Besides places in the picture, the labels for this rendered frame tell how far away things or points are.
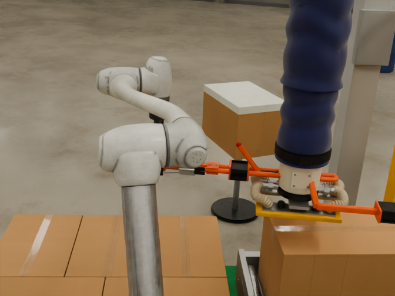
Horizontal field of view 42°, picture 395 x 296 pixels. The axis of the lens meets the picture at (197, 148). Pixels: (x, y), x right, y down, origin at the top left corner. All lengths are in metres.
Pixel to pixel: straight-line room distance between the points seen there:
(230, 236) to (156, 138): 2.57
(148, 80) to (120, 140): 0.58
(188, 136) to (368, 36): 1.75
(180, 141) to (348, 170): 1.98
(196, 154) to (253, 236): 2.57
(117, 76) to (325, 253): 1.08
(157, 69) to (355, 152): 1.66
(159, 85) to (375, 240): 1.11
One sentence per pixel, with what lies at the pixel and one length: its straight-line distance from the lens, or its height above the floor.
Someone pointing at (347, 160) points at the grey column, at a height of 0.86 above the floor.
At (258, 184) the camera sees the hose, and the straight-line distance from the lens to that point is 2.14.
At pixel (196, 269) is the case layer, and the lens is 2.66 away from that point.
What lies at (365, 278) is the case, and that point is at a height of 0.83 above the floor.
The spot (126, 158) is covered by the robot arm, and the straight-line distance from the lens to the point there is 1.44.
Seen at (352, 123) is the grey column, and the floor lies 1.10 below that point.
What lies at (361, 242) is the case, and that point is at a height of 0.95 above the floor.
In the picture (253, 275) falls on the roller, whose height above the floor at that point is 0.55.
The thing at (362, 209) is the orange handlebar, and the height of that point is 1.21.
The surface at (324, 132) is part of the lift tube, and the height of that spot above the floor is 1.43.
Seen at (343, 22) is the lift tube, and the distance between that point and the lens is 1.92.
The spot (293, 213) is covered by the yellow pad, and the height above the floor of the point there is 1.10.
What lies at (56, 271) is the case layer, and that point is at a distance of 2.69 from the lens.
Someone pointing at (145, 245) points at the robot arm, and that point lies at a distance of 1.47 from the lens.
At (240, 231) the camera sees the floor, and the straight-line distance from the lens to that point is 4.04.
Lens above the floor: 2.11
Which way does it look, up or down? 23 degrees down
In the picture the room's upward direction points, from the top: 3 degrees clockwise
